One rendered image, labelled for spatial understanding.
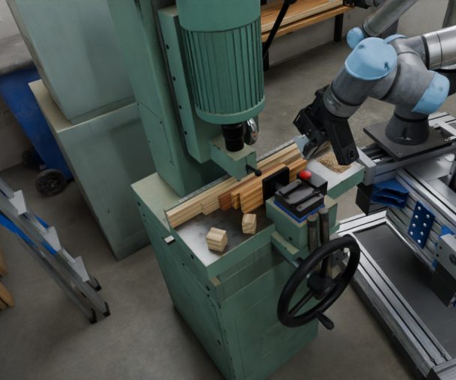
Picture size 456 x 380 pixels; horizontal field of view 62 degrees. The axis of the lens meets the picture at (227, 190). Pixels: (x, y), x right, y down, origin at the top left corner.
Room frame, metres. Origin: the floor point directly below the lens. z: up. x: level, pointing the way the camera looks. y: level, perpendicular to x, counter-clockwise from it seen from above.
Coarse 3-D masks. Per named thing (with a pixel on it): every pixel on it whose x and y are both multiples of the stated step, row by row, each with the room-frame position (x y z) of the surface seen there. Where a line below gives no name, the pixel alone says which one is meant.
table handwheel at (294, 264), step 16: (336, 240) 0.59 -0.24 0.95; (352, 240) 0.61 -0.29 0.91; (320, 256) 0.55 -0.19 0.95; (352, 256) 0.63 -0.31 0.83; (304, 272) 0.53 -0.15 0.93; (320, 272) 0.57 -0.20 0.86; (352, 272) 0.62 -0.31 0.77; (288, 288) 0.51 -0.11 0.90; (320, 288) 0.54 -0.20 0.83; (336, 288) 0.61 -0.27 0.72; (288, 304) 0.50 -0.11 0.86; (304, 304) 0.53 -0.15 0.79; (320, 304) 0.58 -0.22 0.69; (288, 320) 0.50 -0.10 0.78; (304, 320) 0.53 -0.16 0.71
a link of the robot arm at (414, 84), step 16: (400, 64) 0.63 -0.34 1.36; (416, 64) 0.65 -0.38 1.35; (400, 80) 0.61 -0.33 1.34; (416, 80) 0.61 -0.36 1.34; (432, 80) 0.61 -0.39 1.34; (384, 96) 0.61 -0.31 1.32; (400, 96) 0.60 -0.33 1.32; (416, 96) 0.59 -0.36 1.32; (432, 96) 0.59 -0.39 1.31; (432, 112) 0.60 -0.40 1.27
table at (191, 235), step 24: (312, 168) 0.93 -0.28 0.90; (360, 168) 0.90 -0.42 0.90; (336, 192) 0.84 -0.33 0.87; (216, 216) 0.78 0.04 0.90; (240, 216) 0.77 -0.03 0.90; (264, 216) 0.75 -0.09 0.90; (192, 240) 0.70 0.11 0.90; (240, 240) 0.68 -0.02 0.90; (264, 240) 0.70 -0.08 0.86; (216, 264) 0.62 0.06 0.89
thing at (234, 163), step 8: (216, 136) 0.93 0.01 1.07; (216, 144) 0.90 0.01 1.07; (224, 144) 0.89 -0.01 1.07; (216, 152) 0.89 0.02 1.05; (224, 152) 0.85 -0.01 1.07; (232, 152) 0.84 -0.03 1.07; (240, 152) 0.84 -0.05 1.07; (248, 152) 0.83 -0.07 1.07; (216, 160) 0.89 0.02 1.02; (224, 160) 0.86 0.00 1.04; (232, 160) 0.82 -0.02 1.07; (240, 160) 0.81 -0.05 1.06; (248, 160) 0.83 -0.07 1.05; (224, 168) 0.86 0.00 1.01; (232, 168) 0.82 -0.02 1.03; (240, 168) 0.81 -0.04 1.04; (256, 168) 0.84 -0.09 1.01; (240, 176) 0.81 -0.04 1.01
